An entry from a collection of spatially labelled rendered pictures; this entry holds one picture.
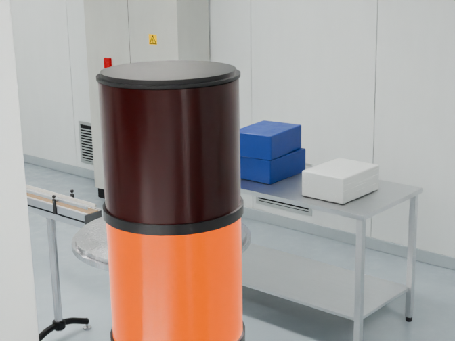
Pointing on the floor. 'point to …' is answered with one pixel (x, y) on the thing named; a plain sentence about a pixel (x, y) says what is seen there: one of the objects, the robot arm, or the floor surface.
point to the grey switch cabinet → (139, 44)
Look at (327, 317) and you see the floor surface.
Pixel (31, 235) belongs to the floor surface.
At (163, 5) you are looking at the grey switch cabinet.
